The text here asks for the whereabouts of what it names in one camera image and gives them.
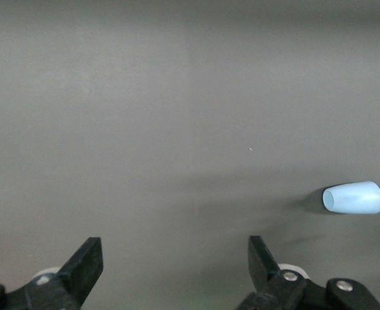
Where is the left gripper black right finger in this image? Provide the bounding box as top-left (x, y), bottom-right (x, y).
top-left (237, 235), bottom-right (380, 310)

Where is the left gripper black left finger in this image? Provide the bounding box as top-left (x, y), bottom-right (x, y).
top-left (0, 236), bottom-right (105, 310)

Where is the light blue cup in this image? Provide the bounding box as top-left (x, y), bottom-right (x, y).
top-left (321, 180), bottom-right (380, 215)

